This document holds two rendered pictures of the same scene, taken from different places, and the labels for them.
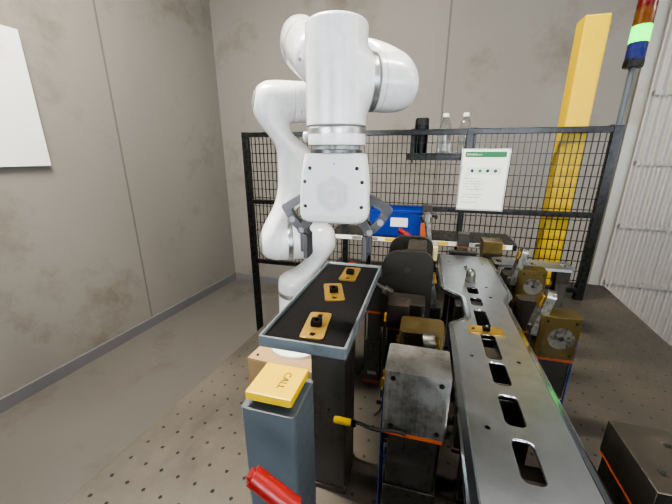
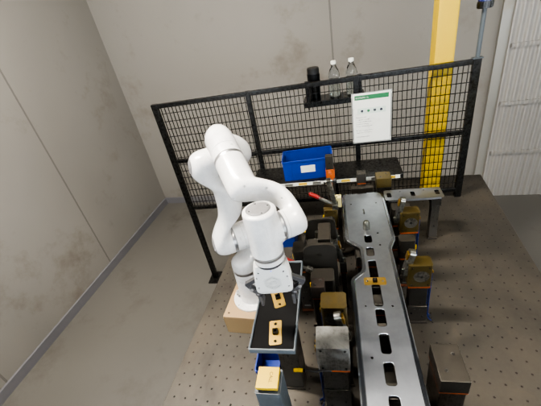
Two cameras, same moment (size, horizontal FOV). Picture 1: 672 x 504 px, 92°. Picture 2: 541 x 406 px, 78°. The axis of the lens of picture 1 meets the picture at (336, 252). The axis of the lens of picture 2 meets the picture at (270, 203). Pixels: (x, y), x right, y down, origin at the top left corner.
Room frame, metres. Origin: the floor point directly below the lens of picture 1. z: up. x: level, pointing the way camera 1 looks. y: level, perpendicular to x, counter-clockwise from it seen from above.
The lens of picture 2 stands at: (-0.18, -0.02, 2.02)
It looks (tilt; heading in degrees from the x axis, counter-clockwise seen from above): 32 degrees down; 359
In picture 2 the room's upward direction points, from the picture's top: 12 degrees counter-clockwise
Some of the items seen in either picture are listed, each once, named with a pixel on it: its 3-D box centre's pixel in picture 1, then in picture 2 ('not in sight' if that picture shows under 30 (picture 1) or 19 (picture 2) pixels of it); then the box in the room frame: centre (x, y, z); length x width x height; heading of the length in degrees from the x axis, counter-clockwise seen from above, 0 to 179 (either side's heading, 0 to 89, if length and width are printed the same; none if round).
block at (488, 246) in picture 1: (486, 276); (382, 201); (1.40, -0.70, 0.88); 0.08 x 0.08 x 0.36; 75
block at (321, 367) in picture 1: (334, 392); (288, 343); (0.59, 0.00, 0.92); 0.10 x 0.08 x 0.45; 165
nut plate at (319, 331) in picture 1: (316, 322); (274, 331); (0.47, 0.03, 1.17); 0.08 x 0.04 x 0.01; 171
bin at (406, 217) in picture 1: (399, 220); (307, 163); (1.67, -0.33, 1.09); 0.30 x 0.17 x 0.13; 78
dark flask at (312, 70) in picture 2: (421, 136); (314, 83); (1.85, -0.46, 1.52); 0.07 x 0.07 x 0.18
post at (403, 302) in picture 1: (394, 373); (322, 317); (0.69, -0.15, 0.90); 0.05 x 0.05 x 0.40; 75
